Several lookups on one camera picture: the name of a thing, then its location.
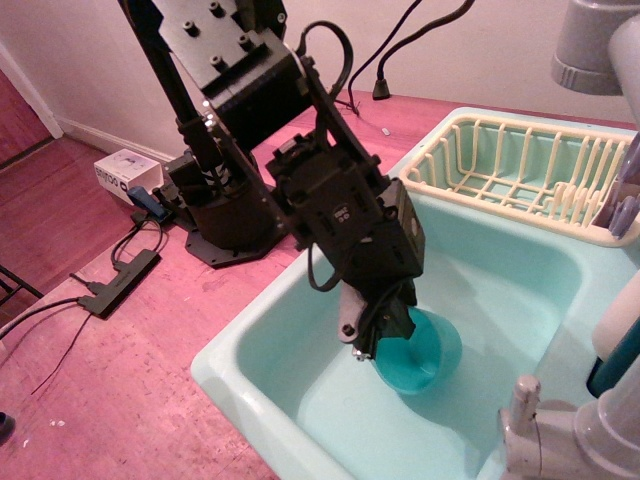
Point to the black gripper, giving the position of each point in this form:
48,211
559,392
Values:
366,226

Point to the teal plastic cup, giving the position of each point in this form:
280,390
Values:
428,357

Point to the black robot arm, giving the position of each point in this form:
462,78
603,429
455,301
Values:
268,154

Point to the mint green toy sink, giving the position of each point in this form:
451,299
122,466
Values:
523,299

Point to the cream dish drying rack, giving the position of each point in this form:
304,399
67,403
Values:
553,175

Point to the teal and white bottle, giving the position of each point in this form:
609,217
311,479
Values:
616,339

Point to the black power plug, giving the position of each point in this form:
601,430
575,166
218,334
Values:
381,90

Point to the purple utensils in rack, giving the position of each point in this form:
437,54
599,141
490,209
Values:
625,209

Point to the black usb hub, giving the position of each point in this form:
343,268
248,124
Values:
108,297

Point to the white cardboard box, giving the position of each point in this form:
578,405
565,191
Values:
122,170

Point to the grey toy faucet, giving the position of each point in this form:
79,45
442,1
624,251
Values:
598,50

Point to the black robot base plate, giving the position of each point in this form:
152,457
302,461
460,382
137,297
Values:
227,224

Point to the beige faucet handle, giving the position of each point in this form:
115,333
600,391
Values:
537,442

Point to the blue clamp handle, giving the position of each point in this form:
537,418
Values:
139,196

